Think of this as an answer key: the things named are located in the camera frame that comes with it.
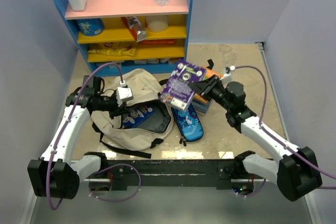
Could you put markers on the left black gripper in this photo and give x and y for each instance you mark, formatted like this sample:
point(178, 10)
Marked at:
point(118, 110)

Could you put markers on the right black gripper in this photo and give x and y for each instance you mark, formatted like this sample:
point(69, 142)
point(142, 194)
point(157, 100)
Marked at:
point(203, 86)

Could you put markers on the purple book underneath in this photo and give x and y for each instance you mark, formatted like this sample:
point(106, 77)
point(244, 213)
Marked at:
point(177, 92)

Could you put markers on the blue comic book top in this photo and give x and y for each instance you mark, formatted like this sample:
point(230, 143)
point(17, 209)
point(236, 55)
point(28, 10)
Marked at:
point(137, 116)

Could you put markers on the blue dinosaur pencil case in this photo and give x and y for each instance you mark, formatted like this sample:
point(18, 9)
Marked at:
point(188, 124)

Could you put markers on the beige canvas backpack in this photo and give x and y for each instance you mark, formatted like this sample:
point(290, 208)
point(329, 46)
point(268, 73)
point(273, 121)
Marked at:
point(151, 133)

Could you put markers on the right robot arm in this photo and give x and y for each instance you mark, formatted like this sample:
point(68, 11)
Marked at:
point(246, 122)

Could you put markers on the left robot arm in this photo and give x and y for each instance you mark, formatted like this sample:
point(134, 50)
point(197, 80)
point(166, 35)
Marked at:
point(53, 174)

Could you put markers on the yellow chips bag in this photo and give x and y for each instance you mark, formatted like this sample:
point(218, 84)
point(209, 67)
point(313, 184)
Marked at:
point(121, 48)

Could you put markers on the grey blue bottom book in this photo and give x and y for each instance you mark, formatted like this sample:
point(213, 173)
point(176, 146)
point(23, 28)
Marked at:
point(201, 108)

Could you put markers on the white packets bottom shelf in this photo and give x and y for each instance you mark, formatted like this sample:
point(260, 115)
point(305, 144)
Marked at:
point(148, 61)

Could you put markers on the red silver snack packet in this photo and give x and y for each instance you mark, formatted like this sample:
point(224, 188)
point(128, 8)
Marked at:
point(135, 27)

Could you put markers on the white cylindrical container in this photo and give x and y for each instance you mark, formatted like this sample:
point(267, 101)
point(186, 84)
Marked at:
point(157, 23)

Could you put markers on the blue snack cup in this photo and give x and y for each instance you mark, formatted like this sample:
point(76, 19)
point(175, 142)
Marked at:
point(90, 27)

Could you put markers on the blue shelf unit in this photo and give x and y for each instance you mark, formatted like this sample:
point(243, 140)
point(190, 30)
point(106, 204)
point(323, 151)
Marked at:
point(111, 11)

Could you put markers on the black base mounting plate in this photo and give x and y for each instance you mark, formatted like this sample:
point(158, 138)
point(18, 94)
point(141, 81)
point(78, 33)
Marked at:
point(218, 173)

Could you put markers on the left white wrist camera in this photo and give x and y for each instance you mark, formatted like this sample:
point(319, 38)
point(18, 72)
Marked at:
point(123, 93)

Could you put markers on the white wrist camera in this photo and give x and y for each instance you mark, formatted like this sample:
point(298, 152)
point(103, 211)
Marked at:
point(228, 73)
point(123, 93)

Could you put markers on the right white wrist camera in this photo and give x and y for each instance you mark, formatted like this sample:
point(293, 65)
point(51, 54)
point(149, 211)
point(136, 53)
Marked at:
point(228, 73)

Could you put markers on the aluminium frame rail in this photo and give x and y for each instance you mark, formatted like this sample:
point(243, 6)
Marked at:
point(288, 171)

